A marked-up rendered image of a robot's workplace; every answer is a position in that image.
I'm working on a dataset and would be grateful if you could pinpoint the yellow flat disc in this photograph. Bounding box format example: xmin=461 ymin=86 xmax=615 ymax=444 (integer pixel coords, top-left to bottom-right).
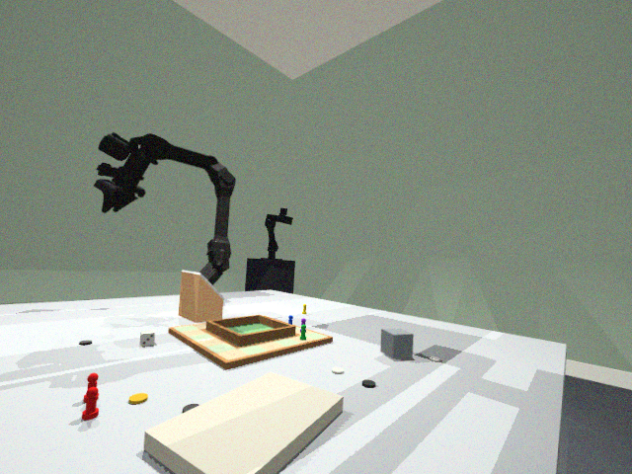
xmin=128 ymin=394 xmax=148 ymax=404

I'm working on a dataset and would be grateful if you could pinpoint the white die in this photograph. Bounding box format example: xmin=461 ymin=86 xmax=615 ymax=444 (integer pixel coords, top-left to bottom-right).
xmin=140 ymin=330 xmax=156 ymax=347

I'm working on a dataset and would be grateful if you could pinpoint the red pawn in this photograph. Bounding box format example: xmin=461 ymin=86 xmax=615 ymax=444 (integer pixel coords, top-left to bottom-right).
xmin=83 ymin=373 xmax=99 ymax=402
xmin=82 ymin=387 xmax=99 ymax=421

